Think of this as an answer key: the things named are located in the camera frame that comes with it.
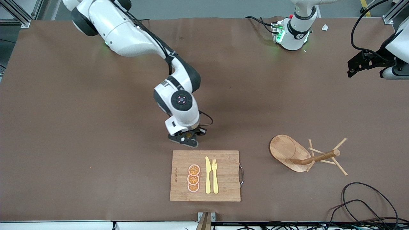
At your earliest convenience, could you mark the black looped floor cable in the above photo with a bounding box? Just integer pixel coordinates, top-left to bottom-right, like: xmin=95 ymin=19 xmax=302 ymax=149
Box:
xmin=342 ymin=182 xmax=399 ymax=229
xmin=329 ymin=200 xmax=387 ymax=230

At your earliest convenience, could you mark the brown table cover mat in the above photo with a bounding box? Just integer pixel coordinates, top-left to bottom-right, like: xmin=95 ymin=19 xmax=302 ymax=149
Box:
xmin=0 ymin=17 xmax=409 ymax=222

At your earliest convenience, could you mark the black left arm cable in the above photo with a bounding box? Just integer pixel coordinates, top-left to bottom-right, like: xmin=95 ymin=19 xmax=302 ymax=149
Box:
xmin=351 ymin=0 xmax=389 ymax=61

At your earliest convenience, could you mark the black cable along table edge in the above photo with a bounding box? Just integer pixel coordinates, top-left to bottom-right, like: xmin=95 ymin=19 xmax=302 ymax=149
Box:
xmin=212 ymin=223 xmax=409 ymax=230

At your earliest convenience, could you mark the wooden mug tree stand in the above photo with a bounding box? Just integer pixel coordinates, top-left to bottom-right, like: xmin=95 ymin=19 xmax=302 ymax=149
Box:
xmin=269 ymin=134 xmax=348 ymax=176

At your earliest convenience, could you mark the bamboo cutting board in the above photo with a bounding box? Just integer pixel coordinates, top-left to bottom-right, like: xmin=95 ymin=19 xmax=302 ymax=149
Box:
xmin=170 ymin=150 xmax=244 ymax=202

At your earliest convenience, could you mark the silver table edge rail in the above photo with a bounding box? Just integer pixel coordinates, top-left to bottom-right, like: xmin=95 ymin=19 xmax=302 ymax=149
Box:
xmin=0 ymin=220 xmax=198 ymax=223

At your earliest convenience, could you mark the aluminium frame profile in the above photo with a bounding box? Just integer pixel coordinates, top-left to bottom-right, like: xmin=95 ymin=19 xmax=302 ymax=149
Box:
xmin=0 ymin=0 xmax=43 ymax=28
xmin=382 ymin=0 xmax=404 ymax=25

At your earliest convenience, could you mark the black left base cable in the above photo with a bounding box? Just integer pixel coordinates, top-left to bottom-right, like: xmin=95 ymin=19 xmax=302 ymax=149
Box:
xmin=245 ymin=16 xmax=278 ymax=34

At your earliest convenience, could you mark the metal bracket with wooden post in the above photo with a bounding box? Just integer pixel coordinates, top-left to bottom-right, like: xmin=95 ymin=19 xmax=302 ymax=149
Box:
xmin=196 ymin=212 xmax=216 ymax=230

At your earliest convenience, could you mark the yellow plastic knife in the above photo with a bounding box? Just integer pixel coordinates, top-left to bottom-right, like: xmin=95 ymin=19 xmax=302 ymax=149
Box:
xmin=205 ymin=156 xmax=212 ymax=194

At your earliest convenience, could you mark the yellow plastic fork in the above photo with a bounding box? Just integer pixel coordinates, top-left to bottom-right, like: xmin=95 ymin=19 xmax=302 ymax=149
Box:
xmin=211 ymin=159 xmax=219 ymax=194

